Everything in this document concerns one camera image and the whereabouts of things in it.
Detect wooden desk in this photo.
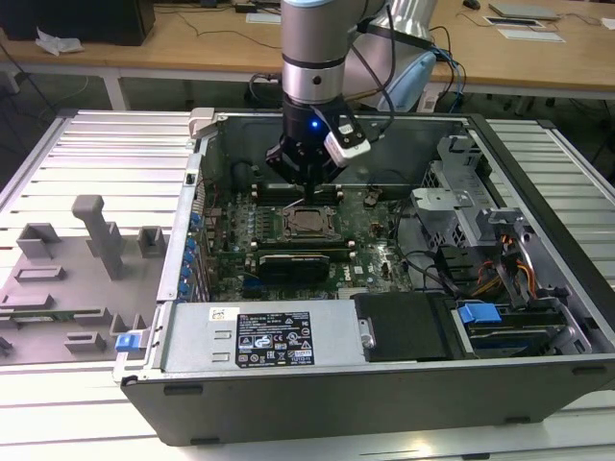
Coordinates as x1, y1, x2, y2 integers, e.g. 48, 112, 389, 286
0, 0, 615, 102

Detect green RAM stick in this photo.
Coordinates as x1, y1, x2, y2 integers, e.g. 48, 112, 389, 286
0, 312, 105, 324

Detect green motherboard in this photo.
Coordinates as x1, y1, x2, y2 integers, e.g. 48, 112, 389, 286
201, 184, 420, 303

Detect grey parts rack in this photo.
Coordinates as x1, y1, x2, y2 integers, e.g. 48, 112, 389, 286
0, 194, 170, 367

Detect installed black RAM sticks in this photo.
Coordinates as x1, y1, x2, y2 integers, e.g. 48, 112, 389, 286
249, 182, 345, 205

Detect blue case latch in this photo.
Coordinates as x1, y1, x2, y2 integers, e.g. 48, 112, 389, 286
115, 333, 146, 355

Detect metal socket cover frame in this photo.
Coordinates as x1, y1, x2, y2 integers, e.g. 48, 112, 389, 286
285, 206, 338, 238

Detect blue disk carrier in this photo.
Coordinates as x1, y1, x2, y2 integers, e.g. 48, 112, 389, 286
457, 301, 502, 333

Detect pale blue teach pendant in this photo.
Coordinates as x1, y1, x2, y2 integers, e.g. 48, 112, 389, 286
377, 49, 439, 114

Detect grey flat laptop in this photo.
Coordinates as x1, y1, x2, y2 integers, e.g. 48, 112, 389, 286
488, 1, 562, 21

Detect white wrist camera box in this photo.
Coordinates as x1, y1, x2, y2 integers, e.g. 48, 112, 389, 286
323, 121, 374, 169

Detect orange and yellow wires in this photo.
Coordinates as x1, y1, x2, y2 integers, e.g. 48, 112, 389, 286
473, 233, 538, 298

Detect CPU socket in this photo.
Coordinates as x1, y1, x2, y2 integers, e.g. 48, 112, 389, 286
282, 205, 339, 240

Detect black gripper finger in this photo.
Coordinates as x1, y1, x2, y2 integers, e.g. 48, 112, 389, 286
314, 162, 338, 202
296, 162, 317, 204

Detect black computer tower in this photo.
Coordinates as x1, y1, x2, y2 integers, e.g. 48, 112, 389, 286
0, 0, 157, 47

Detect silver power supply with label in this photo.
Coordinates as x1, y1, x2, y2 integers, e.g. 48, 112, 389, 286
161, 301, 367, 374

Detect blue cable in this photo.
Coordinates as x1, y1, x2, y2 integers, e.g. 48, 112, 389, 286
439, 47, 466, 114

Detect black optical drive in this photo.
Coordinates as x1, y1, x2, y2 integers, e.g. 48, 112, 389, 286
353, 291, 451, 364

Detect crumpled white paper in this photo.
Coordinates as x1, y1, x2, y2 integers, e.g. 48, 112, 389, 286
35, 25, 86, 55

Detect black open PC case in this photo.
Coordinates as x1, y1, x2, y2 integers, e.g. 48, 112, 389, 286
112, 107, 615, 448

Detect silver drive cage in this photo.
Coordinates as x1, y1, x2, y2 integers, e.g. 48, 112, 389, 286
410, 133, 526, 247

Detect black graphics card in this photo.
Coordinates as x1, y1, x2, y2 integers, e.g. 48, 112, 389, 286
258, 251, 333, 285

